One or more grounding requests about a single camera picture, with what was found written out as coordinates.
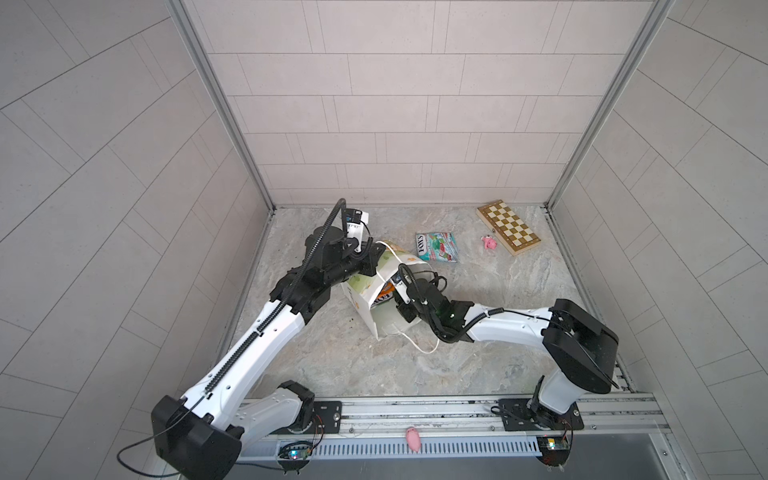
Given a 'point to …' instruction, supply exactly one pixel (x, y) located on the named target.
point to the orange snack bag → (385, 292)
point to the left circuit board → (294, 454)
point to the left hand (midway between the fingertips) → (391, 245)
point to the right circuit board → (555, 450)
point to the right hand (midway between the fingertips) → (396, 293)
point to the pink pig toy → (489, 243)
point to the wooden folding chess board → (508, 227)
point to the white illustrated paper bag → (373, 293)
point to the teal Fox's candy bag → (437, 246)
